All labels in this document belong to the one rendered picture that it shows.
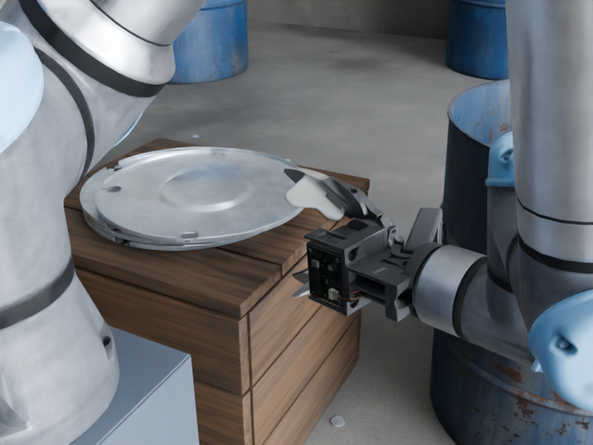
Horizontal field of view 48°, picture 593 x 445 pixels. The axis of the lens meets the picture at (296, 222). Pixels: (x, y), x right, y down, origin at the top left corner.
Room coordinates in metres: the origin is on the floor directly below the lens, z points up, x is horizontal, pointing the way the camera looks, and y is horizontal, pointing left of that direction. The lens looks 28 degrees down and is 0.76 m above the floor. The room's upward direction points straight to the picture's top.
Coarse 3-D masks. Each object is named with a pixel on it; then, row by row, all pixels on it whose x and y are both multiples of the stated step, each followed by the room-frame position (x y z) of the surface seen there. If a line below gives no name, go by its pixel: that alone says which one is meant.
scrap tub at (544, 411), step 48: (480, 96) 0.97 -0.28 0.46; (480, 144) 0.73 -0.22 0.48; (480, 192) 0.73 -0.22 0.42; (480, 240) 0.72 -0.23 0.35; (432, 384) 0.81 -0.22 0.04; (480, 384) 0.70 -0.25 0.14; (528, 384) 0.65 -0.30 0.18; (480, 432) 0.69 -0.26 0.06; (528, 432) 0.65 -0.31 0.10; (576, 432) 0.63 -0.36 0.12
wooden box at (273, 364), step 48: (192, 144) 1.07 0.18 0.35; (96, 240) 0.73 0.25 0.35; (288, 240) 0.73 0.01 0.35; (96, 288) 0.68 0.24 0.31; (144, 288) 0.65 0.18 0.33; (192, 288) 0.62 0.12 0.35; (240, 288) 0.62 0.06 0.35; (288, 288) 0.68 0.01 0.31; (144, 336) 0.65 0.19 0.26; (192, 336) 0.61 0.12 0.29; (240, 336) 0.59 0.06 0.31; (288, 336) 0.68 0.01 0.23; (336, 336) 0.82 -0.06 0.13; (240, 384) 0.58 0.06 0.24; (288, 384) 0.68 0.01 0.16; (336, 384) 0.83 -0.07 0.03; (240, 432) 0.59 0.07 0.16; (288, 432) 0.68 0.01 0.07
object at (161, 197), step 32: (160, 160) 0.93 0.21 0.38; (192, 160) 0.93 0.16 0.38; (224, 160) 0.93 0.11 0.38; (256, 160) 0.93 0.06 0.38; (96, 192) 0.80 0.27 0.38; (128, 192) 0.81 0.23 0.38; (160, 192) 0.80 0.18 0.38; (192, 192) 0.80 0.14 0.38; (224, 192) 0.80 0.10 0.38; (256, 192) 0.81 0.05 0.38; (128, 224) 0.72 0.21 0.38; (160, 224) 0.72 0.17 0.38; (192, 224) 0.72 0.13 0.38; (224, 224) 0.72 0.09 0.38; (256, 224) 0.72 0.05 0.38
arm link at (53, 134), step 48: (0, 48) 0.34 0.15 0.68; (0, 96) 0.32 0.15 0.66; (48, 96) 0.37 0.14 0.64; (0, 144) 0.31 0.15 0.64; (48, 144) 0.35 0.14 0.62; (0, 192) 0.31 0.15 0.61; (48, 192) 0.33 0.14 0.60; (0, 240) 0.30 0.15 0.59; (48, 240) 0.33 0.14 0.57; (0, 288) 0.30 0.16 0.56
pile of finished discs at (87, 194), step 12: (132, 156) 0.95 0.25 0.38; (144, 156) 0.96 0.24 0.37; (216, 156) 0.96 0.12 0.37; (120, 168) 0.92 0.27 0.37; (96, 180) 0.87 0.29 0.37; (84, 192) 0.83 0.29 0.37; (84, 204) 0.79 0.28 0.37; (84, 216) 0.78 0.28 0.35; (96, 216) 0.75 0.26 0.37; (96, 228) 0.74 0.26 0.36; (108, 228) 0.72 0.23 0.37; (120, 240) 0.72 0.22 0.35; (132, 240) 0.71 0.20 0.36; (144, 240) 0.70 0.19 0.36; (156, 240) 0.70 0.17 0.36; (228, 240) 0.71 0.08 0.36; (240, 240) 0.72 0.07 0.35
